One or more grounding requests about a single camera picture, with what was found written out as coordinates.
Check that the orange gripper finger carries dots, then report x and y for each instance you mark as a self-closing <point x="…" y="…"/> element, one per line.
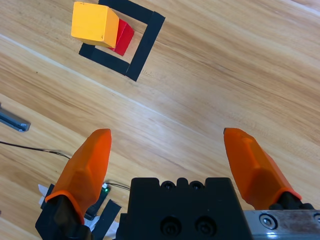
<point x="82" y="175"/>
<point x="255" y="170"/>

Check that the red wooden block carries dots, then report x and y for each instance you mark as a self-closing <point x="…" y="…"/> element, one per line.
<point x="125" y="37"/>

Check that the yellow wooden block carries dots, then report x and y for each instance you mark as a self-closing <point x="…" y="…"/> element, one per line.
<point x="92" y="22"/>

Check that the small green LED board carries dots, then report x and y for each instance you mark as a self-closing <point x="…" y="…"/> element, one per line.
<point x="101" y="197"/>

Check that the short black tape strip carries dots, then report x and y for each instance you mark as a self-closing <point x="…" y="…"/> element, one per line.
<point x="48" y="193"/>

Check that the small white tape piece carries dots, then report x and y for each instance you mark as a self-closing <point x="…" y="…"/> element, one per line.
<point x="42" y="192"/>

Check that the long black tape strip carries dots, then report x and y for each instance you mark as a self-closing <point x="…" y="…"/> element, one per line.
<point x="107" y="217"/>

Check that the crumpled white tape piece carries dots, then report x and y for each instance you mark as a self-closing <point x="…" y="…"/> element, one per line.
<point x="93" y="223"/>

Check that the black tape square outline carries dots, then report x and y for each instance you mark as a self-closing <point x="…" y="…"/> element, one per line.
<point x="147" y="42"/>

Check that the long grey aluminium rail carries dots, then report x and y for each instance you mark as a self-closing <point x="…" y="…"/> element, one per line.
<point x="15" y="123"/>

